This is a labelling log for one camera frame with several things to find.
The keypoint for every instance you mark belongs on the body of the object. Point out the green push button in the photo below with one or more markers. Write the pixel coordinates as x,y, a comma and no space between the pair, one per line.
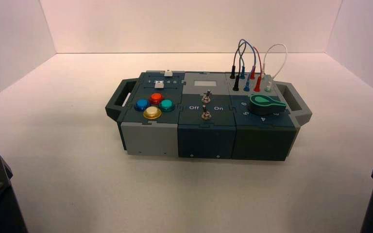
166,104

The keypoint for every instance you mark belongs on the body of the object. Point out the yellow push button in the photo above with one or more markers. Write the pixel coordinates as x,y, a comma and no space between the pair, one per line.
152,112

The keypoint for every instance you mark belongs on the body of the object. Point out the red push button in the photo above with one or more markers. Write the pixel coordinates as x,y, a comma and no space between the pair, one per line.
156,97

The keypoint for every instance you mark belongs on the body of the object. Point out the blue push button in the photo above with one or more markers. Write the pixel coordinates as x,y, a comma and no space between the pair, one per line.
141,104

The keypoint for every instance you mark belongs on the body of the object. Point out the grey and teal control box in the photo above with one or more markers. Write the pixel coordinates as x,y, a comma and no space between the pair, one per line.
205,138

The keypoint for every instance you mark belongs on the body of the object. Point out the small grey display screen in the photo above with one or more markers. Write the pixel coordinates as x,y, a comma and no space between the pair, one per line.
205,83

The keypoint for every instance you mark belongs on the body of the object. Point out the white slider knob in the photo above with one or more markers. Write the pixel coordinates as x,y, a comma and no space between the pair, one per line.
168,73
159,85

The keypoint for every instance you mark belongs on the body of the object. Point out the green rotary knob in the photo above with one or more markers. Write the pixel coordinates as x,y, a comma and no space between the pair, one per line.
265,104

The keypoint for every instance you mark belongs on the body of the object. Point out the metal toggle switch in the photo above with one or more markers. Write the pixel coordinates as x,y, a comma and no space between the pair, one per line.
206,113
206,97

